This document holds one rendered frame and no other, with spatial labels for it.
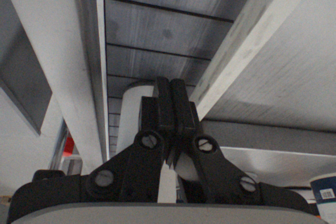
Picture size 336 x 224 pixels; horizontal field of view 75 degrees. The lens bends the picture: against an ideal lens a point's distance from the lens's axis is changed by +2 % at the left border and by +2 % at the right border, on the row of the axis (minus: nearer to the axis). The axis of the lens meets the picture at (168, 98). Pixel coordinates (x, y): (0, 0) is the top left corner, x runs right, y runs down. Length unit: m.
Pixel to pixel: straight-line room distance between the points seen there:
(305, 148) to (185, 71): 0.34
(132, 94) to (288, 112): 0.29
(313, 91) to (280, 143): 0.13
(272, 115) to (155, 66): 0.27
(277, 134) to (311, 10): 0.27
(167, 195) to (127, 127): 0.06
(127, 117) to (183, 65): 0.06
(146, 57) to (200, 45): 0.04
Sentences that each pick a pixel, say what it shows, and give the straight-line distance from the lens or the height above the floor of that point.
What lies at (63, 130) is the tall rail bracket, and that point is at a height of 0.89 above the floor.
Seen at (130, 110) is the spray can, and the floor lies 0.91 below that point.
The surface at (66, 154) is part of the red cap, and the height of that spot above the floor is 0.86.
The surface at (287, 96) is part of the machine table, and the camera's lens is 0.36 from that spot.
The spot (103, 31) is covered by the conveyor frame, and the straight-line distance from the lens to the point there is 0.16.
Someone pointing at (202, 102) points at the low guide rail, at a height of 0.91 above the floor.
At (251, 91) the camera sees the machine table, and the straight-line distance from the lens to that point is 0.33.
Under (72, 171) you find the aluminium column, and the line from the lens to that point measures 0.65.
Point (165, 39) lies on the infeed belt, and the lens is 0.16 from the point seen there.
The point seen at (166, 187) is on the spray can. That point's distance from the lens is 0.17.
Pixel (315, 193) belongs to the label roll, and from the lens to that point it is 0.73.
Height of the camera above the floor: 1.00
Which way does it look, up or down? 31 degrees down
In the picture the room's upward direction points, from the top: 180 degrees clockwise
